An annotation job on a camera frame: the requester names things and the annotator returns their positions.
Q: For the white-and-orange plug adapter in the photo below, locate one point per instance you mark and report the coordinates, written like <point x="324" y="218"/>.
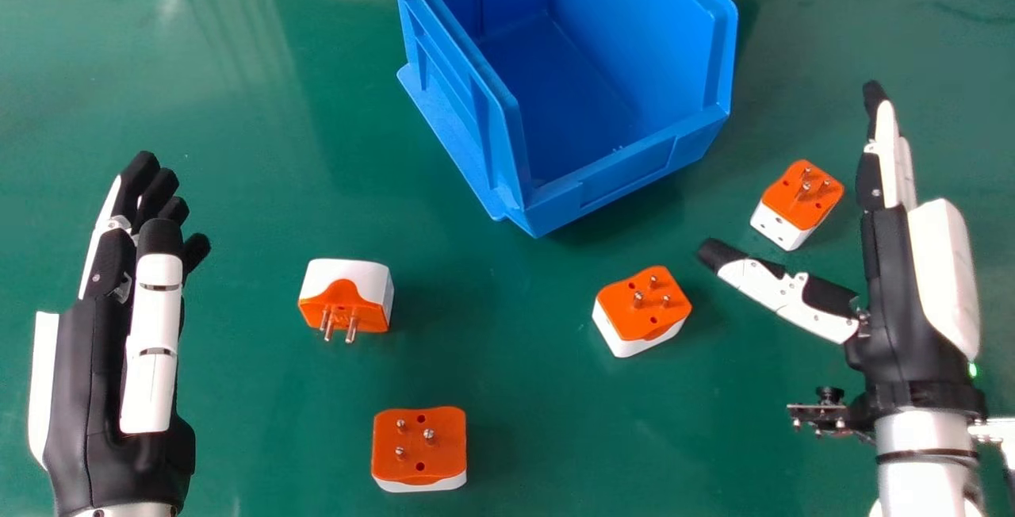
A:
<point x="641" y="311"/>
<point x="797" y="204"/>
<point x="420" y="447"/>
<point x="349" y="295"/>

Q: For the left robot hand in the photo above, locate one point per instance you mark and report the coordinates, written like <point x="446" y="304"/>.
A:
<point x="87" y="390"/>

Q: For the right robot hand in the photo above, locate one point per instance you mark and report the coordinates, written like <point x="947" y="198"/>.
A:
<point x="912" y="311"/>

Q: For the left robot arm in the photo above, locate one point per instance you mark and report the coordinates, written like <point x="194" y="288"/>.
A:
<point x="119" y="511"/>

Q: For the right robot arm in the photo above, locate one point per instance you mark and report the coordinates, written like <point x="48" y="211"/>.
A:
<point x="928" y="461"/>

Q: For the blue plastic bin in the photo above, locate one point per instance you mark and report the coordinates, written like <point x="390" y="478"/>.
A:
<point x="555" y="81"/>

